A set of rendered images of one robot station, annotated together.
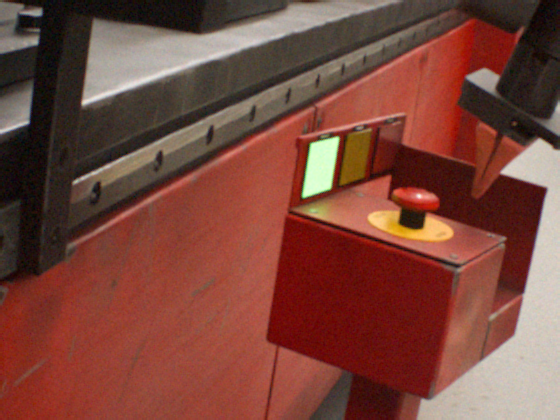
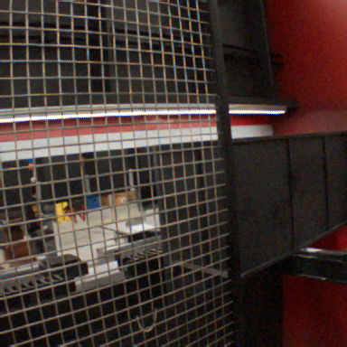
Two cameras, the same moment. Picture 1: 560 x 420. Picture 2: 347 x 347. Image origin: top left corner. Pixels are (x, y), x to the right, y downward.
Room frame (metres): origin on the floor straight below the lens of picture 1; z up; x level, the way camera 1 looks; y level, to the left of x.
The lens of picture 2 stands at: (1.99, 1.31, 1.34)
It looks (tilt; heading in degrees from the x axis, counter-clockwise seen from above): 4 degrees down; 215
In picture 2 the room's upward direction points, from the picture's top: 5 degrees counter-clockwise
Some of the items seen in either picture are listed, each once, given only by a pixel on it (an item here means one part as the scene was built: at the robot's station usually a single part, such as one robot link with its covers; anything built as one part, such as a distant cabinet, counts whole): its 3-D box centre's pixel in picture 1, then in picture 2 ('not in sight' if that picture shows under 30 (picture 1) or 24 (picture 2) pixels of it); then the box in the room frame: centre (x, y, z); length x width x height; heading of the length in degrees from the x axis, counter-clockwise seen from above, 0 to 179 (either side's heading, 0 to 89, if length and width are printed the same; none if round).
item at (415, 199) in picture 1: (413, 212); not in sight; (0.95, -0.11, 0.79); 0.04 x 0.04 x 0.04
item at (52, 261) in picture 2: not in sight; (53, 261); (1.31, 0.33, 1.01); 0.26 x 0.12 x 0.05; 75
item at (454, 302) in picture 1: (417, 246); not in sight; (1.00, -0.12, 0.75); 0.20 x 0.16 x 0.18; 151
